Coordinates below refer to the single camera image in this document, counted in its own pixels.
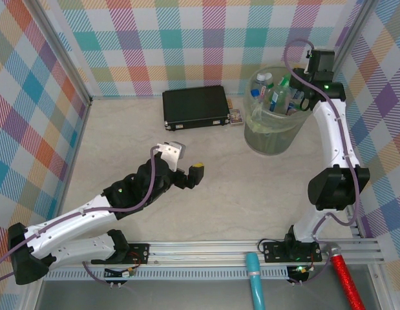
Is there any crushed bottle light blue label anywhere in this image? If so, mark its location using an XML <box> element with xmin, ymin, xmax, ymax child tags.
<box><xmin>289</xmin><ymin>88</ymin><xmax>306</xmax><ymax>104</ymax></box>

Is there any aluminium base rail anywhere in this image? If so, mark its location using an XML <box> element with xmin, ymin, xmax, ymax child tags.
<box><xmin>41</xmin><ymin>238</ymin><xmax>381</xmax><ymax>271</ymax></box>

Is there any grey slotted cable duct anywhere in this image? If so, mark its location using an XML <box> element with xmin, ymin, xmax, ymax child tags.
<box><xmin>44</xmin><ymin>267</ymin><xmax>289</xmax><ymax>281</ymax></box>

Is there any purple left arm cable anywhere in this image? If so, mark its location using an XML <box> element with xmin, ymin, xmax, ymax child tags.
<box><xmin>0</xmin><ymin>145</ymin><xmax>160</xmax><ymax>282</ymax></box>

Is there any aluminium frame post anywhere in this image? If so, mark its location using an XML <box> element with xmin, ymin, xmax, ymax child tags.
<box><xmin>328</xmin><ymin>0</ymin><xmax>379</xmax><ymax>85</ymax></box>
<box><xmin>31</xmin><ymin>0</ymin><xmax>92</xmax><ymax>107</ymax></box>

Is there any black hard case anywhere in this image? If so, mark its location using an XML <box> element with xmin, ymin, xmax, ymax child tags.
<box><xmin>162</xmin><ymin>85</ymin><xmax>232</xmax><ymax>131</ymax></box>

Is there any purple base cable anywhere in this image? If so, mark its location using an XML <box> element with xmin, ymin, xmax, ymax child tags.
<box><xmin>288</xmin><ymin>240</ymin><xmax>330</xmax><ymax>287</ymax></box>
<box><xmin>83</xmin><ymin>261</ymin><xmax>129</xmax><ymax>287</ymax></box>

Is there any small playing card box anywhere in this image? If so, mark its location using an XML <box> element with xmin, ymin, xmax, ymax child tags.
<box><xmin>229</xmin><ymin>108</ymin><xmax>245</xmax><ymax>126</ymax></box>

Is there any clear plastic waste bin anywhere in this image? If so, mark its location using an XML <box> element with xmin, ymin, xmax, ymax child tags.
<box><xmin>244</xmin><ymin>64</ymin><xmax>318</xmax><ymax>156</ymax></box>

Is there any red glitter pole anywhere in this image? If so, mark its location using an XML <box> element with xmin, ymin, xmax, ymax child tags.
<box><xmin>324</xmin><ymin>242</ymin><xmax>365</xmax><ymax>310</ymax></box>

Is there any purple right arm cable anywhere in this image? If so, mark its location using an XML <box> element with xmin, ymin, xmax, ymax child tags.
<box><xmin>283</xmin><ymin>39</ymin><xmax>361</xmax><ymax>243</ymax></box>

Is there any teal pole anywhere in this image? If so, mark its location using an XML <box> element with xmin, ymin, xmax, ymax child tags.
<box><xmin>245</xmin><ymin>253</ymin><xmax>267</xmax><ymax>310</ymax></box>

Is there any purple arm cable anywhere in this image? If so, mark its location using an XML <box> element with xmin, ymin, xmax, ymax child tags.
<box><xmin>283</xmin><ymin>39</ymin><xmax>361</xmax><ymax>243</ymax></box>
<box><xmin>0</xmin><ymin>145</ymin><xmax>160</xmax><ymax>282</ymax></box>

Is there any aluminium side rail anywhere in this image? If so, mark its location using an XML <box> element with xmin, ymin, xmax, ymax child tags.
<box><xmin>56</xmin><ymin>98</ymin><xmax>92</xmax><ymax>220</ymax></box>
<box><xmin>346</xmin><ymin>206</ymin><xmax>364</xmax><ymax>240</ymax></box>

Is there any grey metal panel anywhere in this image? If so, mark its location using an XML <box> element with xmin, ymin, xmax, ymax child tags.
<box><xmin>34</xmin><ymin>279</ymin><xmax>381</xmax><ymax>310</ymax></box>

